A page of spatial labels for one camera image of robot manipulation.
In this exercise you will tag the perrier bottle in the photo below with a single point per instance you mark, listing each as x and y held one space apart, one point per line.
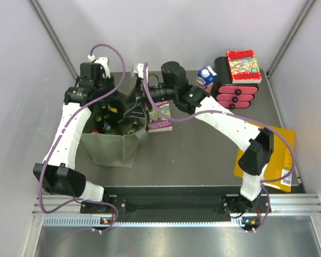
134 128

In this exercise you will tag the aluminium frame rail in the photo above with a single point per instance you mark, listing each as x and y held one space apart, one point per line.
277 205

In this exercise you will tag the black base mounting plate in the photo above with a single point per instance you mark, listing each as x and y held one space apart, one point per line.
174 203

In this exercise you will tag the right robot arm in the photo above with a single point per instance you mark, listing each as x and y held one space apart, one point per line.
256 143

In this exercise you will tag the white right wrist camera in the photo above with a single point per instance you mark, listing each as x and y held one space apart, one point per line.
138 71

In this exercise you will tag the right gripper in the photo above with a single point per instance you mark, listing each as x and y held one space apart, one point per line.
141 94

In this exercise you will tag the green canvas bag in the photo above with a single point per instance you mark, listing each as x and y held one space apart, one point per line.
112 147

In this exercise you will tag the black pink drawer unit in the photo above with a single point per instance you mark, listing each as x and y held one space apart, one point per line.
227 94

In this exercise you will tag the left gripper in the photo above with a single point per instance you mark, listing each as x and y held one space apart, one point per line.
110 82

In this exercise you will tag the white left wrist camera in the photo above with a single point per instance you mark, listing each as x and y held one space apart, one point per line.
103 62

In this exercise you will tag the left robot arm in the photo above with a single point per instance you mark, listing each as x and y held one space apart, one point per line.
57 174

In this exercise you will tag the blue juice carton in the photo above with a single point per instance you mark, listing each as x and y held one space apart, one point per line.
206 78

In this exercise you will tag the yellow folder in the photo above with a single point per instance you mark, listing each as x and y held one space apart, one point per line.
281 161

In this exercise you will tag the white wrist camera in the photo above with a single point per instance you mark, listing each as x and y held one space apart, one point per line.
103 62
138 71

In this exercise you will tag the purple treehouse book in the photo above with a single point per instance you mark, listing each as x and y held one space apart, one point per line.
157 122

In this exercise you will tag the red comic book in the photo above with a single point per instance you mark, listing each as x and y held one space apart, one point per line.
243 67

